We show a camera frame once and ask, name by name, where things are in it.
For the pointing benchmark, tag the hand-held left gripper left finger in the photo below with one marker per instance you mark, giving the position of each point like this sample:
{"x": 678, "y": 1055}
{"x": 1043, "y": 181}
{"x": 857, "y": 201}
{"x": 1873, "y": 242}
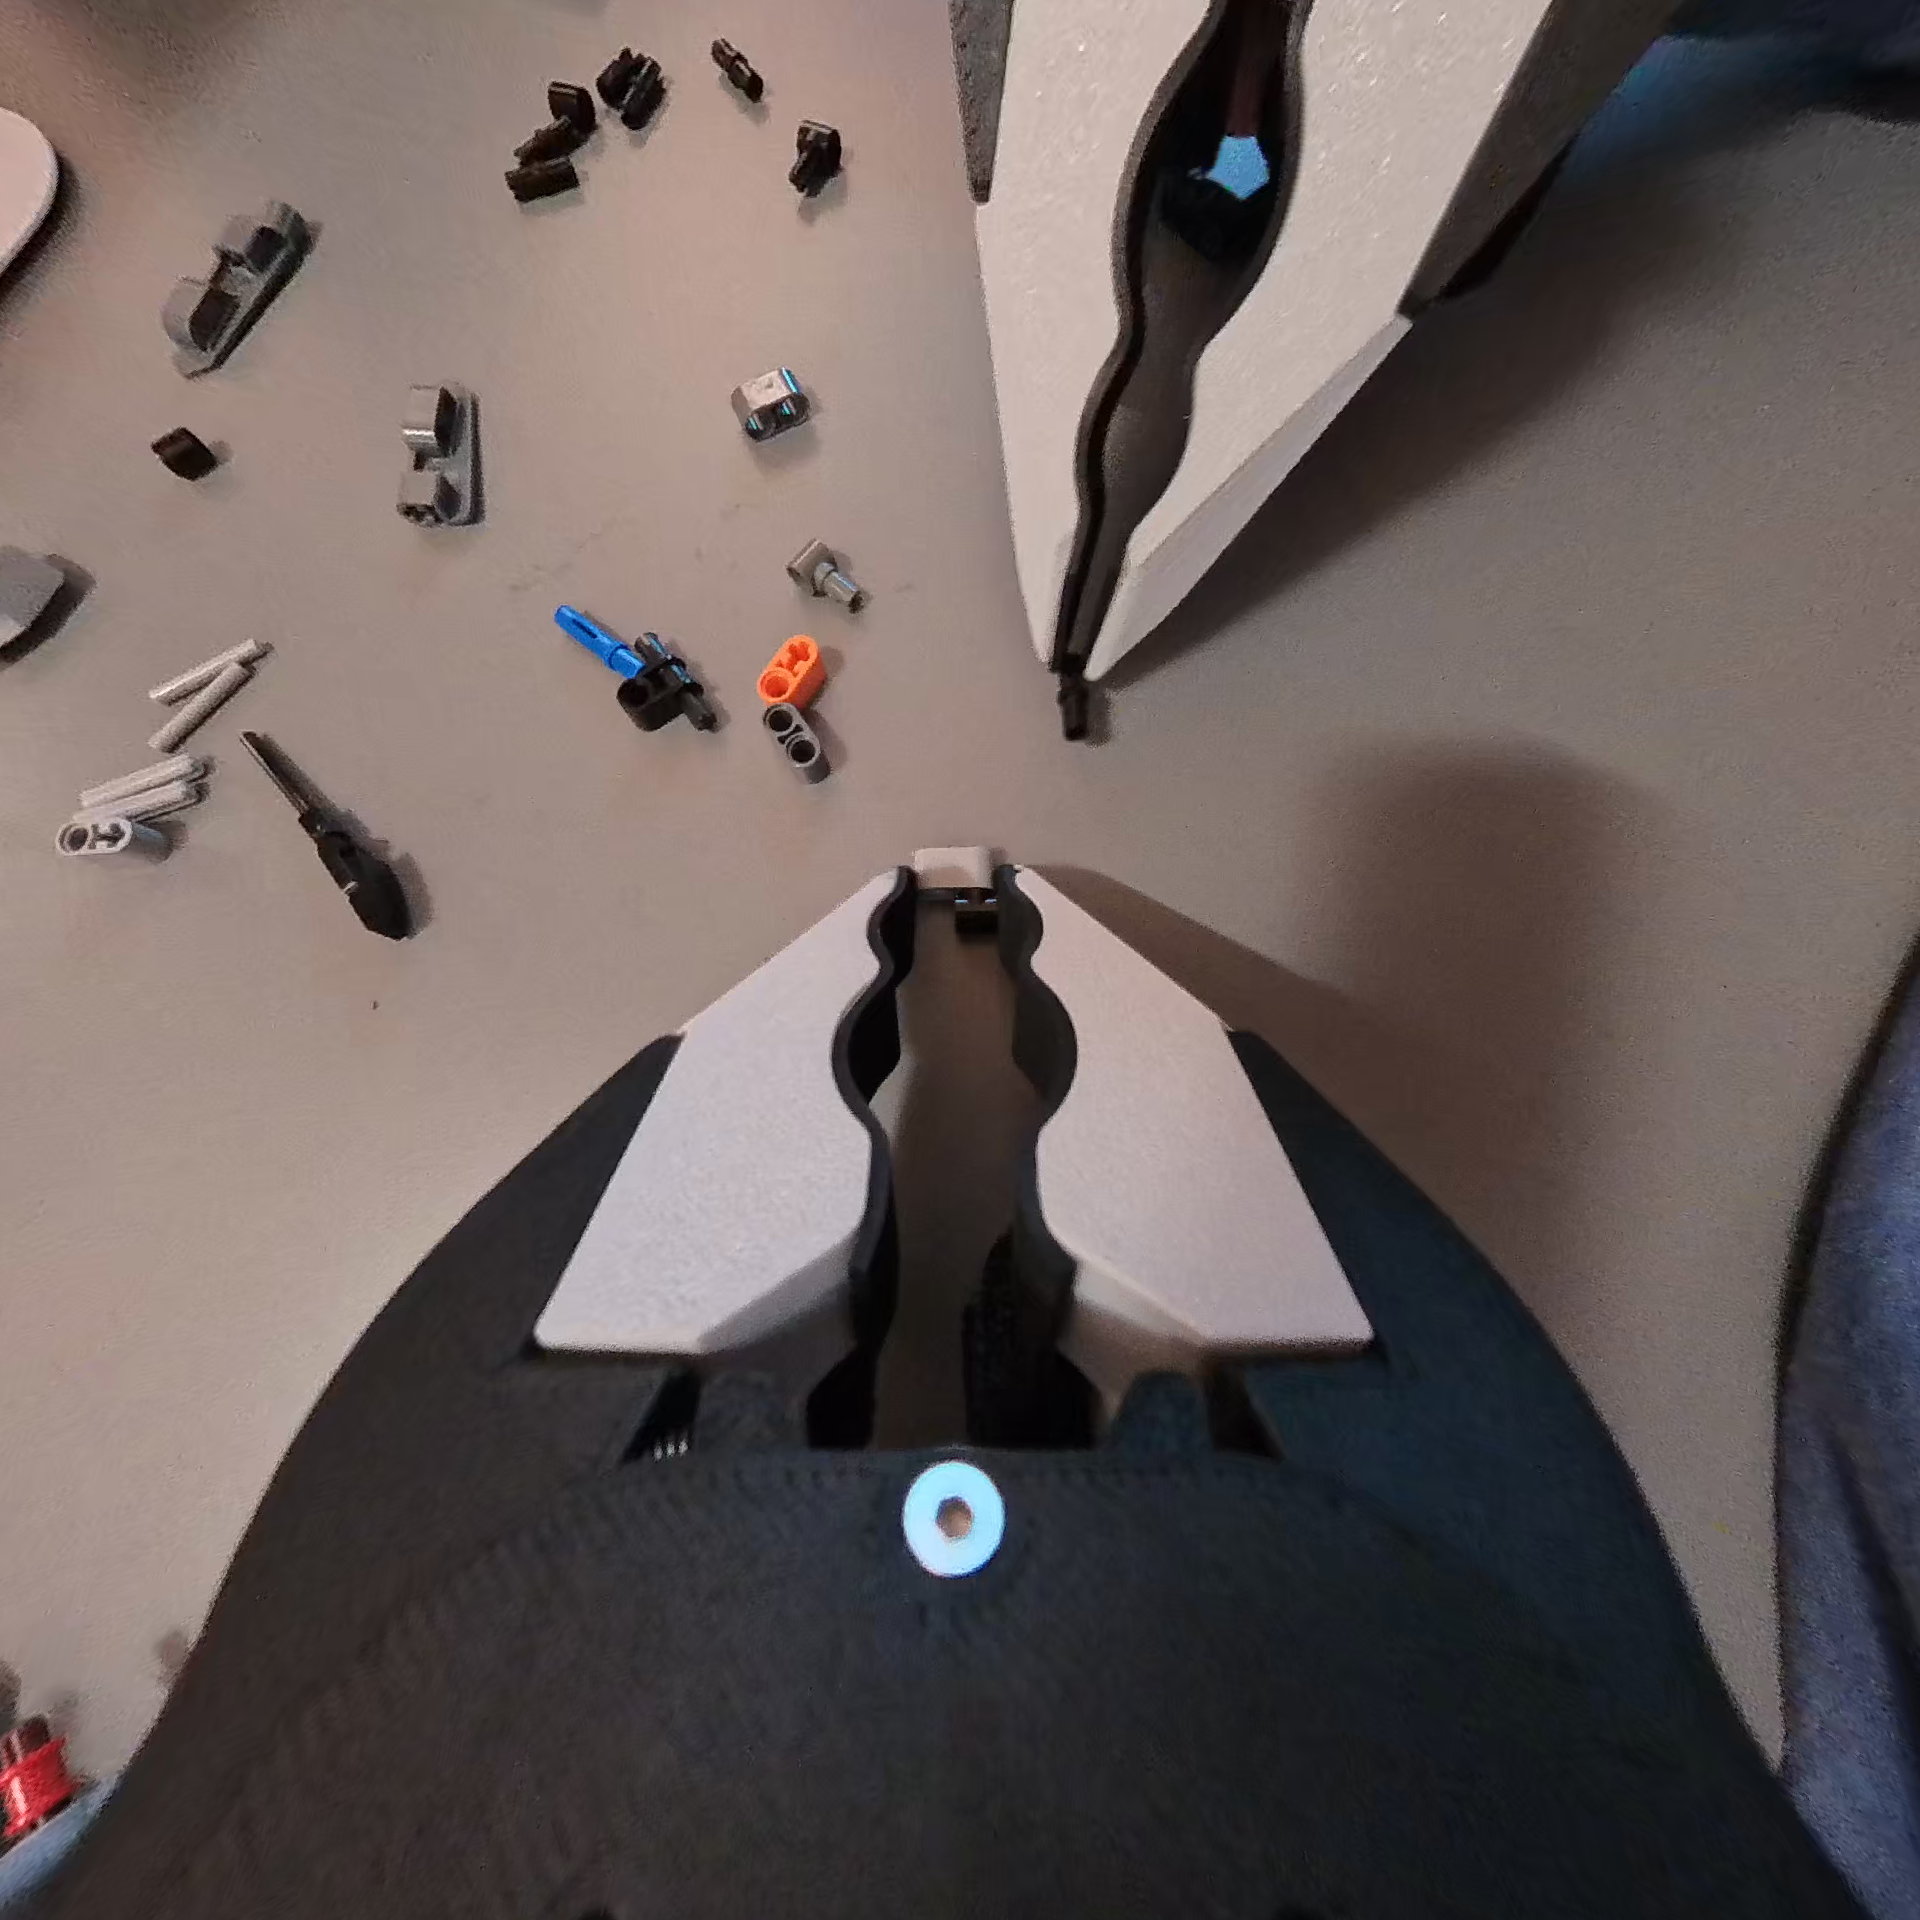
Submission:
{"x": 721, "y": 1186}

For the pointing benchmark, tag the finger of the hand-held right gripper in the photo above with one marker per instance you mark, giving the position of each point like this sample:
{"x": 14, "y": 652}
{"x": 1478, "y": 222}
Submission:
{"x": 1381, "y": 181}
{"x": 1049, "y": 226}

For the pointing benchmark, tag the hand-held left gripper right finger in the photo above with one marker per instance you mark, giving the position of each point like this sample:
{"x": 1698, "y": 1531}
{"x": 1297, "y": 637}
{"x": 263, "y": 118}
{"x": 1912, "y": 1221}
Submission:
{"x": 1200, "y": 1186}

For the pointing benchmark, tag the light grey two-hole liftarm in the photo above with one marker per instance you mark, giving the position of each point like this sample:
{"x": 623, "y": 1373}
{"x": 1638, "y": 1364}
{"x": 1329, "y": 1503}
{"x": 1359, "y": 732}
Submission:
{"x": 112, "y": 837}
{"x": 957, "y": 865}

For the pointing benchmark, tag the short black pin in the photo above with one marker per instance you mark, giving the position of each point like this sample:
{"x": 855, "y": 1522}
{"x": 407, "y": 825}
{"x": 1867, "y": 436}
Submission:
{"x": 1077, "y": 710}

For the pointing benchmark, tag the black elbow connector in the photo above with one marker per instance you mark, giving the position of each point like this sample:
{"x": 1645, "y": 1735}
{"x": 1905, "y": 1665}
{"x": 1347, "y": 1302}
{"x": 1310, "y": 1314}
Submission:
{"x": 814, "y": 159}

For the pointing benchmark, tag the person's right forearm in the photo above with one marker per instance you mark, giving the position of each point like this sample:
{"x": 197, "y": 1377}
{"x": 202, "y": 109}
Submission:
{"x": 1800, "y": 25}

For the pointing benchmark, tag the lego car assembly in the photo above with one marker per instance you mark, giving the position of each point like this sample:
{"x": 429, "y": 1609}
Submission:
{"x": 31, "y": 1787}

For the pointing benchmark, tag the long black pin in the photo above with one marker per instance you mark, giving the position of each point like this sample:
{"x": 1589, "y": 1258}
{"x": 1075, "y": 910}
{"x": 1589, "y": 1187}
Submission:
{"x": 738, "y": 67}

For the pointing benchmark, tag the grey curved slope piece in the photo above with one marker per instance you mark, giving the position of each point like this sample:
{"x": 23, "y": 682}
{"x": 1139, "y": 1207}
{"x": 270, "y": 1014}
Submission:
{"x": 773, "y": 406}

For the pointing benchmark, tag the black pin connector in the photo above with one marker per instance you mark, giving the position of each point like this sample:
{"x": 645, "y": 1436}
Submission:
{"x": 616, "y": 76}
{"x": 645, "y": 99}

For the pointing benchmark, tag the dark grey axle pin connector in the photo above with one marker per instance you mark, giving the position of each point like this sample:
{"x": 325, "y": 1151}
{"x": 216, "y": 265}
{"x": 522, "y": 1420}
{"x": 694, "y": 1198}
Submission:
{"x": 821, "y": 571}

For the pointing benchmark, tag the dark grey two-hole connector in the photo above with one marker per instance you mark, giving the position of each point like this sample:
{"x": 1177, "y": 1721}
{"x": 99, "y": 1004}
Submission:
{"x": 799, "y": 745}

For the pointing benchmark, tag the black connector with axle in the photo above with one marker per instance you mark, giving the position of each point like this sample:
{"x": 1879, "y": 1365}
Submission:
{"x": 353, "y": 870}

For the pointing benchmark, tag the black T-shaped connector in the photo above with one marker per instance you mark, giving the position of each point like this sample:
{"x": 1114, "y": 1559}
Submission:
{"x": 661, "y": 694}

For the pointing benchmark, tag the blue axle pin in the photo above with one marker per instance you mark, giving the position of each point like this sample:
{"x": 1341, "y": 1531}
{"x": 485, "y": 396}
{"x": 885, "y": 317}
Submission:
{"x": 593, "y": 634}

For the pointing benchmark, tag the dark grey panel piece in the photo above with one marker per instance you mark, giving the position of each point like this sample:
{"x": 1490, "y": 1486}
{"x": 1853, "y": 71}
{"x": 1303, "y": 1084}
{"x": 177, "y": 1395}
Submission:
{"x": 441, "y": 458}
{"x": 234, "y": 294}

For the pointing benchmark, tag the small black bush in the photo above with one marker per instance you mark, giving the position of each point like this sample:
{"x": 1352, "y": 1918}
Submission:
{"x": 186, "y": 454}

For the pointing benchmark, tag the light grey curved panel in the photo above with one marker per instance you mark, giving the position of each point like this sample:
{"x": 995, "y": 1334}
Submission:
{"x": 29, "y": 597}

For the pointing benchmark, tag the white desk stand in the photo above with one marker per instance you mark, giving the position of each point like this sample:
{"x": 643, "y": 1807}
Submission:
{"x": 23, "y": 196}

